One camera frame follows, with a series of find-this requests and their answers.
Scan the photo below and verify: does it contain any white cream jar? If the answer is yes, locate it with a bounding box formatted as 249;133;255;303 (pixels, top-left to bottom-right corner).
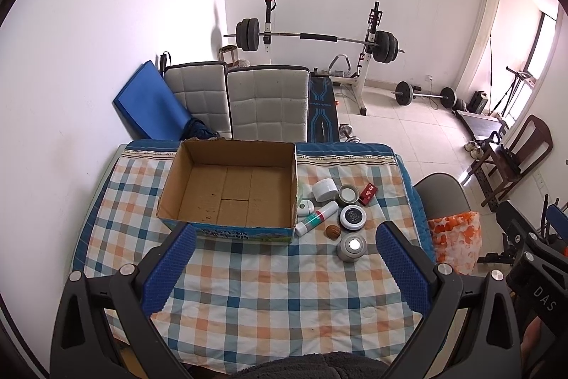
312;178;338;203

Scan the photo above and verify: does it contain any chrome dumbbell on floor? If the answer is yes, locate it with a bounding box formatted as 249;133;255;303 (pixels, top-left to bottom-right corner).
338;123;361;143

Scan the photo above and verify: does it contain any white green tube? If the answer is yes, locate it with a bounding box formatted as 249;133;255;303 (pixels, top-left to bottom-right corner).
295;201;339;237

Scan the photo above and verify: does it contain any black blue weight bench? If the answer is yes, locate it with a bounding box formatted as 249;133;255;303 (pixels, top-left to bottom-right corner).
307;74;339;143

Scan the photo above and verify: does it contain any plaid checkered tablecloth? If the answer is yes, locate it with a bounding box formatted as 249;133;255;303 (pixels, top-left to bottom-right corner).
72;140;431;374

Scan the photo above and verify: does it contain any dark blue knit bag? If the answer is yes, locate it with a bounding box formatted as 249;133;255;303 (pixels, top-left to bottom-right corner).
180;117;219;140

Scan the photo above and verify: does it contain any blue folded mat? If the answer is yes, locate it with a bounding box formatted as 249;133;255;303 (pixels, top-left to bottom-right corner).
114;61;191;140

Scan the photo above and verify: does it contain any grey metal tin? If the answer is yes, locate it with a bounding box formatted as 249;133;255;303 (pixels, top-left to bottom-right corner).
336;233;368;262

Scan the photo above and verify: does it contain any grey padded chair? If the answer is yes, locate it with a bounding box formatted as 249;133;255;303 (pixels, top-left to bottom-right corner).
225;65;310;142
164;61;232;139

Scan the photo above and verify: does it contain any brown walnut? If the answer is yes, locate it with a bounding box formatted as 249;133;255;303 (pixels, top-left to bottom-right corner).
324;225;342;240

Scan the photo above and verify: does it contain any grey tape roll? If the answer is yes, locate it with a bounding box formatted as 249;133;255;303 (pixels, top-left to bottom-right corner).
338;185;359;207

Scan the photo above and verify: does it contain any left grey padded chair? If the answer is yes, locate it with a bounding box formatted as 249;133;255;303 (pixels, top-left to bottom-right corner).
164;61;232;139

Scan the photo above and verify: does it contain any grey folding chair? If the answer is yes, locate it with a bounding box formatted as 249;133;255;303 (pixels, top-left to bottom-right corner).
414;172;472;219

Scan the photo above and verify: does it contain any small red box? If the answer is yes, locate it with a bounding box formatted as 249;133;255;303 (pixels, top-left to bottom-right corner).
358;183;377;207

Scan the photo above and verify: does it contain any white squat rack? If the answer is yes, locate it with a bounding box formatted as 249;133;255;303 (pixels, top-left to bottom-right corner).
263;0;382;115

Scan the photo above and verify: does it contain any cardboard box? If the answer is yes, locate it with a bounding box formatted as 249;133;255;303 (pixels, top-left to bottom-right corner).
156;139;299;243

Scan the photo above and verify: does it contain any small white floss case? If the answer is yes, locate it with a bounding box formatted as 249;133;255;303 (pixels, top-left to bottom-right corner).
296;199;315;217

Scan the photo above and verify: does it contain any orange white patterned bag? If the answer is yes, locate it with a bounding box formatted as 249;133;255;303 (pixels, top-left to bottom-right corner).
427;212;482;275

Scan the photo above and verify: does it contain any right grey padded chair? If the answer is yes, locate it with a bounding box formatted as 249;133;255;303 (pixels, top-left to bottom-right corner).
225;65;310;142

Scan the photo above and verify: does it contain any dark wooden chair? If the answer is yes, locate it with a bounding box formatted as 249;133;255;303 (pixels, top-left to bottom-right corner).
463;114;553;212

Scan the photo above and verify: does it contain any large barbell on rack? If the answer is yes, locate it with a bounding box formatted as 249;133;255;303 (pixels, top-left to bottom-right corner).
224;18;405;64

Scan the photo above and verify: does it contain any black lidded white jar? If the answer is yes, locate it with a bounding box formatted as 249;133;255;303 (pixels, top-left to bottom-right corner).
339;204;367;232

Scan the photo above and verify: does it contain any small barbell on floor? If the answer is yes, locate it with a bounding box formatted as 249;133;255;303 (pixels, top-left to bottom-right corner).
394;81;457;109

